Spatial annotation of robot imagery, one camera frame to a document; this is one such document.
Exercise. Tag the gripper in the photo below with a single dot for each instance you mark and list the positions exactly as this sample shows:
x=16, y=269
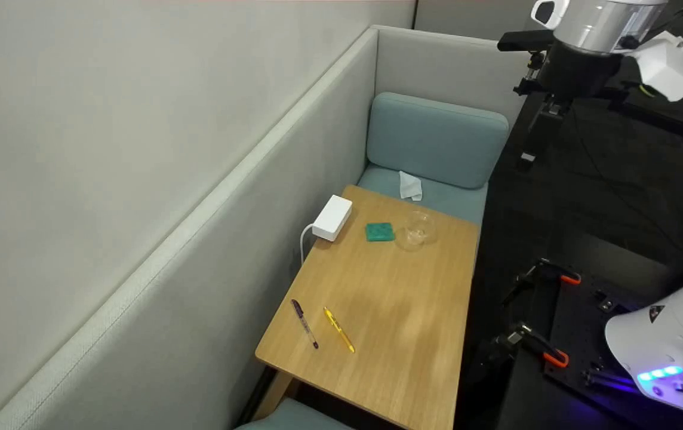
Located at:
x=577, y=68

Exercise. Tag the green square sponge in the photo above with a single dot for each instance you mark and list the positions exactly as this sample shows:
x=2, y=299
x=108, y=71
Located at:
x=380, y=232

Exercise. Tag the yellow pen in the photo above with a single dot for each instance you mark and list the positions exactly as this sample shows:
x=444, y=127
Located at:
x=339, y=329

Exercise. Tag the white device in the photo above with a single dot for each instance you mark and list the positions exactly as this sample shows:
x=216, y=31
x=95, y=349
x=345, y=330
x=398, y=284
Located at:
x=332, y=217

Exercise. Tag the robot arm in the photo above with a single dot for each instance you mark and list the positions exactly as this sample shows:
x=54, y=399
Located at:
x=676, y=334

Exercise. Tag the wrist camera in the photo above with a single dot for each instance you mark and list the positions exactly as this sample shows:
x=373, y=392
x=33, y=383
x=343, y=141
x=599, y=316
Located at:
x=523, y=40

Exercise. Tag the white crumpled tissue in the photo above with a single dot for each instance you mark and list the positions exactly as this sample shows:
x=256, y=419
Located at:
x=410, y=186

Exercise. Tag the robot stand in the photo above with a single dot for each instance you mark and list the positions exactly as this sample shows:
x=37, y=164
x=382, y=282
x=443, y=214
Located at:
x=580, y=322

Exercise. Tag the teal cushioned booth seat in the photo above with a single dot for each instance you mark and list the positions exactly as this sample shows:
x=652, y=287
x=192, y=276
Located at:
x=294, y=418
x=437, y=140

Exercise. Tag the purple pen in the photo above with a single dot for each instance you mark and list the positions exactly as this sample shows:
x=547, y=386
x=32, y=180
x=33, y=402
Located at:
x=304, y=323

